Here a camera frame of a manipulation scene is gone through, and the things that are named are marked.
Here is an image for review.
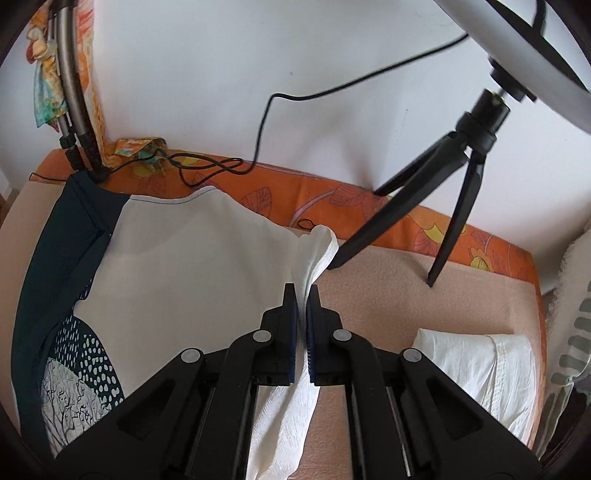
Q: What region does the orange floral bed sheet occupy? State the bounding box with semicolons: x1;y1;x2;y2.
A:
36;148;548;453

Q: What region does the white ring light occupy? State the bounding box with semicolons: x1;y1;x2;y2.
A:
434;0;591;134

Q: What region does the white navy printed shirt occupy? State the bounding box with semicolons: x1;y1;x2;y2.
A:
11;172;311;459

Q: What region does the folded white shirt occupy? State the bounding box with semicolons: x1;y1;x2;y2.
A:
410;328;537;448

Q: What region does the black cable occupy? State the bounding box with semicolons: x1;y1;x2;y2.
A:
28;34;471;187

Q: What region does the colourful floral cloth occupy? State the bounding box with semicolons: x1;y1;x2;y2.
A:
26;9;70;129

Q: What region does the grey metal stand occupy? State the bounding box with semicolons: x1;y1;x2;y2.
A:
50;0;112;182

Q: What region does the white crinkled garment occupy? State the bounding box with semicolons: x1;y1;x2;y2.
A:
246;224;340;480

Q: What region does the white green patterned cloth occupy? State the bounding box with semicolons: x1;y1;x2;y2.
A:
534;234;591;462

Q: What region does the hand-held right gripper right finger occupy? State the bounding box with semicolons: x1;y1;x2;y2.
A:
307;284;542;480

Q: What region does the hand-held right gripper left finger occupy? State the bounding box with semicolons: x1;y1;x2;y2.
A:
55;283;297;480

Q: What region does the black tripod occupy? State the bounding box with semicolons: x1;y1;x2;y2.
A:
329;88;511;289

